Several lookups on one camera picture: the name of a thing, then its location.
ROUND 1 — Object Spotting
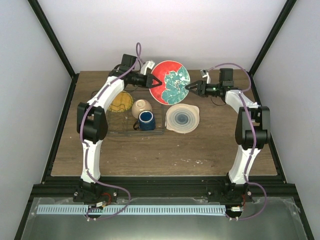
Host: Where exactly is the red and teal plate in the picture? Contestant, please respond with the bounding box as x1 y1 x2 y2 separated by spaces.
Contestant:
149 60 191 106

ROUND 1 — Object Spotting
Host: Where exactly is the beige ceramic bowl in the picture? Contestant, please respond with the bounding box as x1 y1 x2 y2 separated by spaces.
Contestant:
131 99 153 119

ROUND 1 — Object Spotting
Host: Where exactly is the yellow woven pattern plate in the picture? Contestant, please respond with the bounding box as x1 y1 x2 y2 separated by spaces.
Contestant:
108 91 134 113

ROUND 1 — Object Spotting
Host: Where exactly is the translucent plastic lid plate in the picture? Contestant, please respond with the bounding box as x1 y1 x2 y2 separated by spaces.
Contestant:
165 103 200 134

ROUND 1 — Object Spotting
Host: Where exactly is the dark blue ceramic mug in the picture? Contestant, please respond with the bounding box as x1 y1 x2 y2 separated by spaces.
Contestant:
133 110 156 131

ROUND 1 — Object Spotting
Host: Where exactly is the black wire dish rack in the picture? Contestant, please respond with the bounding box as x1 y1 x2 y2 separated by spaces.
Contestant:
106 105 167 136

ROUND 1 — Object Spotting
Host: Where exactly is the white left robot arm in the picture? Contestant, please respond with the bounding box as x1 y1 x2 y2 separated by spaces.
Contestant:
76 54 162 184

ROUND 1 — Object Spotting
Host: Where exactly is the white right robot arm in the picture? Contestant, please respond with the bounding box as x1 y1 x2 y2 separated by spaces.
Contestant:
185 68 271 202

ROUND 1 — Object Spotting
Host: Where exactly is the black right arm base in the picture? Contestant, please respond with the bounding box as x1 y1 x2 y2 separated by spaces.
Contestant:
205 180 249 203

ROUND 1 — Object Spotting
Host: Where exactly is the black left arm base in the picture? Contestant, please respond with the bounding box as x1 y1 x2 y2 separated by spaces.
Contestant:
73 180 118 203

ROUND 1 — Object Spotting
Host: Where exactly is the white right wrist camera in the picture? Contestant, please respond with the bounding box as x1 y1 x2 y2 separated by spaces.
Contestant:
200 69 211 84

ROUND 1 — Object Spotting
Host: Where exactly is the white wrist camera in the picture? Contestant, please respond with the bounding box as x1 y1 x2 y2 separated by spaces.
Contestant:
140 60 155 75
200 69 211 84

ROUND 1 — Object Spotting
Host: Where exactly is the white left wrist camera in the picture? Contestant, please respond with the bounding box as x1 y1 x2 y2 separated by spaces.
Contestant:
140 60 155 75

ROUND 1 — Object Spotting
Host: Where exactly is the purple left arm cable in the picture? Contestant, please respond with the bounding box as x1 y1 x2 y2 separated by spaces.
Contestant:
80 42 131 222

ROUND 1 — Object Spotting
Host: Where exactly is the light blue slotted cable duct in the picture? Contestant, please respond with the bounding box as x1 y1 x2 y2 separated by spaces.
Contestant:
36 204 226 216

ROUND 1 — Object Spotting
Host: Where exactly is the black aluminium frame rail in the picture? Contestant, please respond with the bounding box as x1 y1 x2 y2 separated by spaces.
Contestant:
30 176 298 198

